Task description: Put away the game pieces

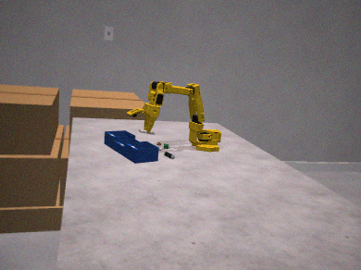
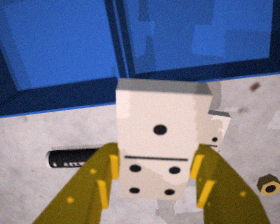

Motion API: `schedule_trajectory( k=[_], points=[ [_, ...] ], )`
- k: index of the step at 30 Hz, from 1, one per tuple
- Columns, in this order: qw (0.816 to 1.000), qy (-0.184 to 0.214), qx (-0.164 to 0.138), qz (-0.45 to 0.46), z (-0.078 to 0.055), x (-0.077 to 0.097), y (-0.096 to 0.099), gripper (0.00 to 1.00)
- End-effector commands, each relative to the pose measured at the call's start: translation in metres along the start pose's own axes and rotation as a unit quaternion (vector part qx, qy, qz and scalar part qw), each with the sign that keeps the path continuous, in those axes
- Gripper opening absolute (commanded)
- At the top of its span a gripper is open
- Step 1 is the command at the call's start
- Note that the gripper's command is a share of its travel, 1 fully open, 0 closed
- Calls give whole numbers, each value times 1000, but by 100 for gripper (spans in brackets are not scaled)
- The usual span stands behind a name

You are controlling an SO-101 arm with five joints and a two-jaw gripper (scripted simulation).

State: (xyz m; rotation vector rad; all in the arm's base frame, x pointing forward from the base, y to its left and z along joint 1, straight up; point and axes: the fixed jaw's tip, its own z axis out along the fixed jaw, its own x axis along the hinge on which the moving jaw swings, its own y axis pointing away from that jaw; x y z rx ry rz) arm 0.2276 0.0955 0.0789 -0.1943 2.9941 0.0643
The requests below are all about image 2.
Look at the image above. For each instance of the white domino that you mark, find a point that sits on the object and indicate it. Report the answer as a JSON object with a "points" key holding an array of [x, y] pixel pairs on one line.
{"points": [[214, 129], [159, 126]]}

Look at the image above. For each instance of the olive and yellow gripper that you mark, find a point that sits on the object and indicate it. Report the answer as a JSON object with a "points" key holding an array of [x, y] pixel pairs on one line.
{"points": [[220, 191]]}

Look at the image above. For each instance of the black aa battery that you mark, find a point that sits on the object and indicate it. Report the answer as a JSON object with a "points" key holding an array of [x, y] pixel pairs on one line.
{"points": [[68, 158]]}

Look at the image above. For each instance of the yellow hex nut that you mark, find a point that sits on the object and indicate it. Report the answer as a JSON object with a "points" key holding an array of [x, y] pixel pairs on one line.
{"points": [[268, 185]]}

